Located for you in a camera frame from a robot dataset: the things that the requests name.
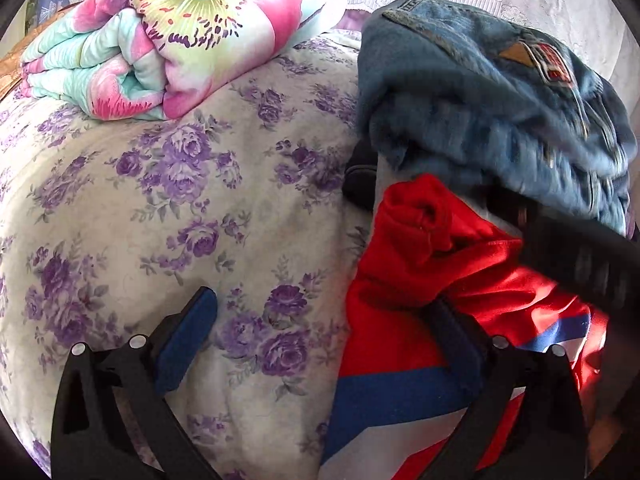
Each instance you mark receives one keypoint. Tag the pink and teal floral blanket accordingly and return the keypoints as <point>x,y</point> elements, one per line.
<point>175,35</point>

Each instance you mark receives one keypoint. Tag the purple floral bedsheet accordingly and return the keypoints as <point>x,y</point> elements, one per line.
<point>150,210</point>

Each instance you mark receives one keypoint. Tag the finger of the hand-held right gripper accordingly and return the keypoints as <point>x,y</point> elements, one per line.
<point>362,180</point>
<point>575,255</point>

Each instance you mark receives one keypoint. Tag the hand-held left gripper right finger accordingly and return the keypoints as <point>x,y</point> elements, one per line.
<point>457,340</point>

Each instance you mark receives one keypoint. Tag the red pants with blue stripe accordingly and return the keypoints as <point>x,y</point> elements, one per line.
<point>400,260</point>

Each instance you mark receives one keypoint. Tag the blue denim jeans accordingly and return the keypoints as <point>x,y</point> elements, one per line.
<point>500,110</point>

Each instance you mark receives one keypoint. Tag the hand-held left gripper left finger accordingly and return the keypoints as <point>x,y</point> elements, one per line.
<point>187,335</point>

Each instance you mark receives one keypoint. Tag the orange-brown cloth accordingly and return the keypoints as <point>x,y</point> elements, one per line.
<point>10,75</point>

